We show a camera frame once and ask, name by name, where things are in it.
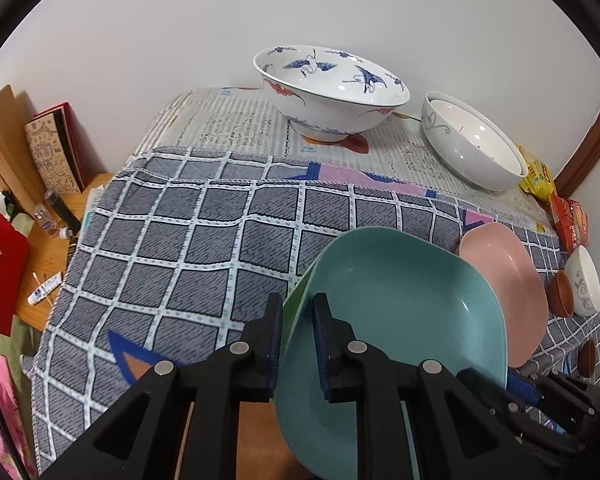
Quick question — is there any teal square plate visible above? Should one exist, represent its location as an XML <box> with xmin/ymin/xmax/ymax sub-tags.
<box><xmin>274</xmin><ymin>228</ymin><xmax>508</xmax><ymax>479</ymax></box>

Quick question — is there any brown small saucer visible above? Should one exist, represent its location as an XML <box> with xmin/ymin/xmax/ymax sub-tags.
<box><xmin>578</xmin><ymin>338</ymin><xmax>597</xmax><ymax>378</ymax></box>

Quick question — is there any brown small bowl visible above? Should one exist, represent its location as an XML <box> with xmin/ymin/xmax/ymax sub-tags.
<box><xmin>546</xmin><ymin>270</ymin><xmax>574</xmax><ymax>318</ymax></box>

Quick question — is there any pink square plate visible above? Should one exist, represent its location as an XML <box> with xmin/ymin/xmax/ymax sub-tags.
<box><xmin>457</xmin><ymin>222</ymin><xmax>548</xmax><ymax>368</ymax></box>

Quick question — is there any green plate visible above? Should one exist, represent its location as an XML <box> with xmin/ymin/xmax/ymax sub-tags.
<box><xmin>280</xmin><ymin>262</ymin><xmax>315</xmax><ymax>353</ymax></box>

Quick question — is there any grey checked tablecloth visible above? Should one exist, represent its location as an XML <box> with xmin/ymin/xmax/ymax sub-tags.
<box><xmin>21</xmin><ymin>145</ymin><xmax>600</xmax><ymax>477</ymax></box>

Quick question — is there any small white swirl bowl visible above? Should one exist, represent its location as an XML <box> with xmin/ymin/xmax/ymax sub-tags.
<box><xmin>564</xmin><ymin>246</ymin><xmax>600</xmax><ymax>316</ymax></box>

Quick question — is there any small white tube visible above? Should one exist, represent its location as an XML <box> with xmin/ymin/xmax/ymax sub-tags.
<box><xmin>27</xmin><ymin>272</ymin><xmax>62</xmax><ymax>306</ymax></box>

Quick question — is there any red chips bag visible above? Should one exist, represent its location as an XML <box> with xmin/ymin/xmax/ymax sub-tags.
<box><xmin>550</xmin><ymin>193</ymin><xmax>588</xmax><ymax>254</ymax></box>

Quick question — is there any dark small bottle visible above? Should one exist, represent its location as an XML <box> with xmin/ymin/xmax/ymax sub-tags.
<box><xmin>44</xmin><ymin>190</ymin><xmax>82</xmax><ymax>234</ymax></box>

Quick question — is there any wooden side desk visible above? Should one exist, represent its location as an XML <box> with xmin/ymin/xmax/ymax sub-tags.
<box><xmin>0</xmin><ymin>84</ymin><xmax>116</xmax><ymax>334</ymax></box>

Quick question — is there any newspaper print table cover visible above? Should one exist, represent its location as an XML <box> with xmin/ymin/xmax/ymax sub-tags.
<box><xmin>133</xmin><ymin>88</ymin><xmax>550</xmax><ymax>228</ymax></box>

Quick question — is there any large white swirl bowl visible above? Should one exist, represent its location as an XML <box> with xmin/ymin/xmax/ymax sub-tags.
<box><xmin>422</xmin><ymin>91</ymin><xmax>528</xmax><ymax>192</ymax></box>

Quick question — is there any yellow chips bag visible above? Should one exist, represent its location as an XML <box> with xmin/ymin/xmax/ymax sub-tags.
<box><xmin>518</xmin><ymin>145</ymin><xmax>556</xmax><ymax>203</ymax></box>

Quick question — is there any blue crane pattern bowl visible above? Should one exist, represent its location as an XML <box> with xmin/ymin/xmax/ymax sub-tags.
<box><xmin>253</xmin><ymin>44</ymin><xmax>411</xmax><ymax>143</ymax></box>

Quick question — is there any patterned book red spine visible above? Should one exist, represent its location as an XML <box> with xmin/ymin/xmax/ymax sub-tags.
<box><xmin>23</xmin><ymin>102</ymin><xmax>86</xmax><ymax>194</ymax></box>

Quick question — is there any brown wooden door frame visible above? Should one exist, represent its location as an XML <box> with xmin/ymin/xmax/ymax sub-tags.
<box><xmin>555</xmin><ymin>112</ymin><xmax>600</xmax><ymax>198</ymax></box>

